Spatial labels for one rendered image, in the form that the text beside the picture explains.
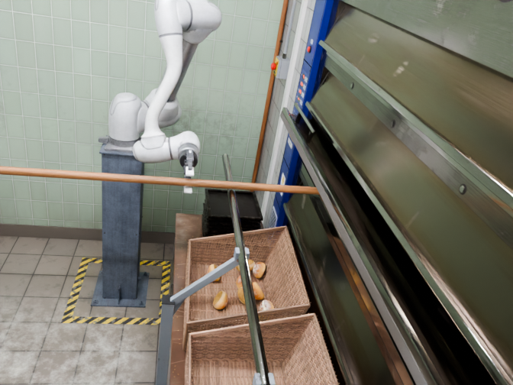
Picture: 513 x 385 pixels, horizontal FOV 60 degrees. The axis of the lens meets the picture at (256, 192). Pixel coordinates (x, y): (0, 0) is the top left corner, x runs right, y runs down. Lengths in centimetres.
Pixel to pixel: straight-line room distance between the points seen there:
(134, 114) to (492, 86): 171
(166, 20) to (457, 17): 121
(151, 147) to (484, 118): 137
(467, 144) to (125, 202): 189
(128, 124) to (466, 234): 173
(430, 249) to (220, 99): 205
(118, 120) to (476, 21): 171
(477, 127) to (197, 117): 215
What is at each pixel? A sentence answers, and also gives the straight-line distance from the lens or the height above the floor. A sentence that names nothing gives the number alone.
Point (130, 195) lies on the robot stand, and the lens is 249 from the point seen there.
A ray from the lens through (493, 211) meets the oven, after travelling 96.
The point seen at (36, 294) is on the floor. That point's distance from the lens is 305.
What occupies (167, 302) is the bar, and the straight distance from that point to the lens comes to 156.
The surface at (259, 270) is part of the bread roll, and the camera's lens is 223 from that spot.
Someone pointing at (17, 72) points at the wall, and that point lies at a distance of 301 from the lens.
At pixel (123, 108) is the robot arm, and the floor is 123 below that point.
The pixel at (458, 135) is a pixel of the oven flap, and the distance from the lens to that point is 104.
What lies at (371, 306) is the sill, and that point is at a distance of 139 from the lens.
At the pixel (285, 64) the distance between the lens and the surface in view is 252.
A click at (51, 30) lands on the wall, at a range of 289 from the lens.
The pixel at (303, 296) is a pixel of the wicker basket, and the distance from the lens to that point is 185.
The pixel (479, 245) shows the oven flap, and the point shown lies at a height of 157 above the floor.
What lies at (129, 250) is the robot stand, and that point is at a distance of 270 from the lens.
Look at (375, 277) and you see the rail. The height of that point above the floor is 143.
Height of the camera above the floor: 203
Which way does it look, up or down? 29 degrees down
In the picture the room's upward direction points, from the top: 11 degrees clockwise
